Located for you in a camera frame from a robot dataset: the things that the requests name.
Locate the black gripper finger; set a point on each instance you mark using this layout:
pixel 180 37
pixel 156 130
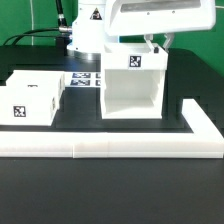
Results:
pixel 169 37
pixel 148 38

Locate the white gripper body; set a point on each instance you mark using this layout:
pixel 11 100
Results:
pixel 140 17

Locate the white drawer cabinet box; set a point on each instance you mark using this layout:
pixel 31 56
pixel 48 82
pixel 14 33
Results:
pixel 132 81

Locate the white drawer with knob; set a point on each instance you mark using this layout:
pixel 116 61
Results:
pixel 26 106

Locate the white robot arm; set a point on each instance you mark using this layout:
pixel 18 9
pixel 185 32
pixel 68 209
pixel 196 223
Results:
pixel 88 30

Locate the marker sheet on table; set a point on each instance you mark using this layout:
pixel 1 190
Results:
pixel 83 79

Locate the white L-shaped fence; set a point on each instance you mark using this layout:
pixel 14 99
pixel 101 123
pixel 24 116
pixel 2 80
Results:
pixel 203 141

